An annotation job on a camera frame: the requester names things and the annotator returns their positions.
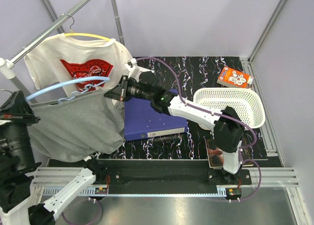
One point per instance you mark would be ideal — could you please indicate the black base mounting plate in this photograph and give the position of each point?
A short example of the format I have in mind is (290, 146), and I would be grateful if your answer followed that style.
(143, 178)

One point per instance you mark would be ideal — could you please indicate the white plastic basket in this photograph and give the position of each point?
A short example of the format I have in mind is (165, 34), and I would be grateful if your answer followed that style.
(245, 102)

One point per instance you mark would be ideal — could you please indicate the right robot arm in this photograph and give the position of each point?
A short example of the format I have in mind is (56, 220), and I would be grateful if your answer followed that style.
(225, 124)

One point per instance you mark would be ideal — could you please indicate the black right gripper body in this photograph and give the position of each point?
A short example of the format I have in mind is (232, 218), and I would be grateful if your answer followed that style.
(125, 84)

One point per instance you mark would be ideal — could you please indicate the blue ring binder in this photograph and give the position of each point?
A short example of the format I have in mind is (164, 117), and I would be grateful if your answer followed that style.
(142, 121)

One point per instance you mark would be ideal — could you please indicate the yellow plastic hanger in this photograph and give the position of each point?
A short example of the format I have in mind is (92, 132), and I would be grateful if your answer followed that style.
(83, 34)

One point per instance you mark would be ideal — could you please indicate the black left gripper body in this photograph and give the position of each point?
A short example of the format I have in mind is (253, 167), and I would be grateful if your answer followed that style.
(18, 120)

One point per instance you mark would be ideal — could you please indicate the light blue plastic hanger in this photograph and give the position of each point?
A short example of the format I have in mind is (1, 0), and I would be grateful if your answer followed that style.
(86, 88)

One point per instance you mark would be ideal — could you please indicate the white t shirt red print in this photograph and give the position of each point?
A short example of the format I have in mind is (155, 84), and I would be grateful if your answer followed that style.
(61, 58)

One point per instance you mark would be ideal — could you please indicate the dark brown book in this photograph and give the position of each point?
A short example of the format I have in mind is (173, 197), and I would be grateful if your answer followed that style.
(215, 155)

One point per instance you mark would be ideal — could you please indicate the metal clothes rack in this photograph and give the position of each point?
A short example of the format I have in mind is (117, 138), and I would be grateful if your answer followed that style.
(13, 24)

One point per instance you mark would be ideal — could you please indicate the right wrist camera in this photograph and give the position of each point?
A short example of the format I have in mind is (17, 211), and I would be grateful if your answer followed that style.
(132, 67)

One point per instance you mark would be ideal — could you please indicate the grey t shirt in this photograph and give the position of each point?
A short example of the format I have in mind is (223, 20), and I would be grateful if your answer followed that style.
(72, 130)

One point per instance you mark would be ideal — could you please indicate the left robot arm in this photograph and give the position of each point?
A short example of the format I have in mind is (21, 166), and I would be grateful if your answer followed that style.
(17, 162)

